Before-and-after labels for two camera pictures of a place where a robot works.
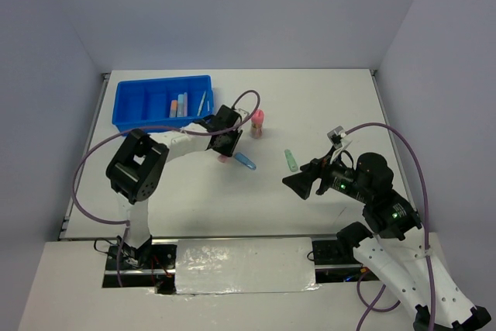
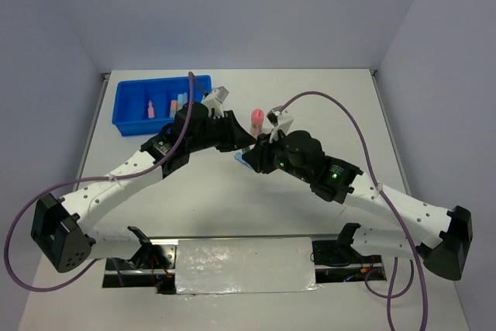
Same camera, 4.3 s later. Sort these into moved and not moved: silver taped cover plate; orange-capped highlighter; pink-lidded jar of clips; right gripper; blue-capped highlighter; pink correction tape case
Moved: pink correction tape case; right gripper
Not moved: blue-capped highlighter; pink-lidded jar of clips; silver taped cover plate; orange-capped highlighter
